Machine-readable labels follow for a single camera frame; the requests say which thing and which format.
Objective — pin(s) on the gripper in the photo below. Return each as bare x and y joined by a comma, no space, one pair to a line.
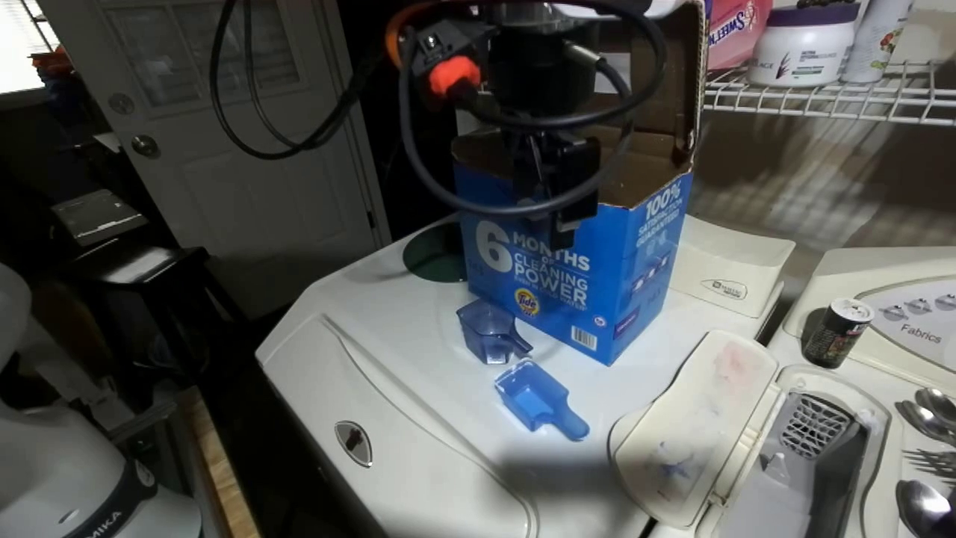
538,75

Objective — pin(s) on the white washing machine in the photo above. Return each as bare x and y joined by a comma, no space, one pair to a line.
418,388

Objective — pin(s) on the white jar with purple lid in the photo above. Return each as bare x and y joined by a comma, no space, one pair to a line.
803,48

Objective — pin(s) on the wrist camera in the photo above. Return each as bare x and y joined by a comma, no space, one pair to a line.
448,45

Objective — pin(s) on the black drink can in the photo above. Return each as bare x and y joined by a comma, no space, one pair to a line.
836,336

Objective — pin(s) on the door deadbolt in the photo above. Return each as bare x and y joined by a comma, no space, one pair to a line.
121,104

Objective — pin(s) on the white door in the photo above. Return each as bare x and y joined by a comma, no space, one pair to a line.
224,187

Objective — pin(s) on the blue plastic measuring cup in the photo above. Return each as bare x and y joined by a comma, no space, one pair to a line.
489,332

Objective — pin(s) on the white bottle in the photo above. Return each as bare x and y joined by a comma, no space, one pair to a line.
877,41

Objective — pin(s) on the door knob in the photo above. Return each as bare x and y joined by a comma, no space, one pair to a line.
145,146

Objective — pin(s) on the blue detergent box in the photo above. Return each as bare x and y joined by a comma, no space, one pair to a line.
597,299

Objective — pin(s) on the blue plastic scooper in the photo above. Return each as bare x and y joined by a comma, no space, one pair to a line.
534,400

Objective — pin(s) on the grey box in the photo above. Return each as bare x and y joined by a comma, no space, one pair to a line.
97,217

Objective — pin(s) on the silver fork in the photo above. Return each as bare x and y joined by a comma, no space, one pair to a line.
930,463

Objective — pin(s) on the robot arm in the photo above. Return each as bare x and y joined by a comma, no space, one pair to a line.
52,471

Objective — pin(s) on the window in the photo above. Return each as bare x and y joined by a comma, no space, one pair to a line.
19,45

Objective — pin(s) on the pink packet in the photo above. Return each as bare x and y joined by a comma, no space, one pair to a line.
736,30

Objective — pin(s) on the black stool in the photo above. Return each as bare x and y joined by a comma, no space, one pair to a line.
142,269

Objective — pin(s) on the dryer lint trap lid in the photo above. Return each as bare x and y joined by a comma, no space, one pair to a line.
702,426

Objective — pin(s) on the dark green round disc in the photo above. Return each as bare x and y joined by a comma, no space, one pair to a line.
433,254

